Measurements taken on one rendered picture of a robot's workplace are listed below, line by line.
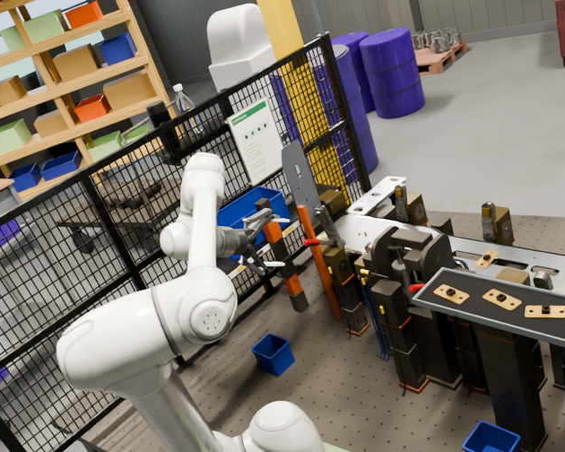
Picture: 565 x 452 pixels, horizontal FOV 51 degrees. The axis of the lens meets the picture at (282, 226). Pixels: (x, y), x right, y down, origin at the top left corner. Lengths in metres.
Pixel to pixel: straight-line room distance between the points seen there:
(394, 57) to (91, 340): 5.10
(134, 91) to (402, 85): 3.00
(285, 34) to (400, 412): 1.57
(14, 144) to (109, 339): 6.39
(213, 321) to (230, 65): 5.36
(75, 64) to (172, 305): 6.15
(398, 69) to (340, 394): 4.34
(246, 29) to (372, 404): 4.79
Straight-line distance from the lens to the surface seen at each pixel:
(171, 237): 1.55
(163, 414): 1.23
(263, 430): 1.50
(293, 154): 2.19
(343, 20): 8.66
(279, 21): 2.59
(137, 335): 1.03
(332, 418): 1.92
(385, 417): 1.87
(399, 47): 5.89
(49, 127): 7.28
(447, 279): 1.53
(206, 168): 1.55
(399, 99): 5.99
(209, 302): 1.00
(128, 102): 7.09
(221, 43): 6.32
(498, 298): 1.43
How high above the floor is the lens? 2.05
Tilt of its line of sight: 26 degrees down
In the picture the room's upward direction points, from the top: 20 degrees counter-clockwise
